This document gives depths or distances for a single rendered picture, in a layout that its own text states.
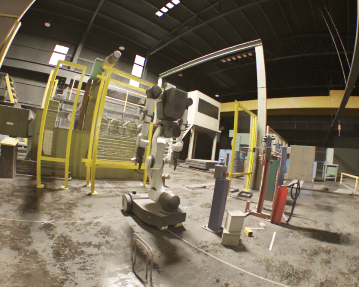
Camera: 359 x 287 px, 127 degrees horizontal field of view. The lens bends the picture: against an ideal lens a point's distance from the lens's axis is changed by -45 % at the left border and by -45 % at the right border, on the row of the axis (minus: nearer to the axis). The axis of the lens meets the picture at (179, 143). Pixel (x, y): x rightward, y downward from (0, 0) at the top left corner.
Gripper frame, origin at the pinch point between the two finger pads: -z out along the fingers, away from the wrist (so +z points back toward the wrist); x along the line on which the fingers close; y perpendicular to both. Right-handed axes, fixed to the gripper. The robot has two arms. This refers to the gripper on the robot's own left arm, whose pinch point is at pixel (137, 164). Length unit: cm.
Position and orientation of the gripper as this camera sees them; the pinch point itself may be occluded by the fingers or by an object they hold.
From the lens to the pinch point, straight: 168.3
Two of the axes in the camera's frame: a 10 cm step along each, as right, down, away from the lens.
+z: 2.4, -9.6, -1.1
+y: -7.8, -1.2, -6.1
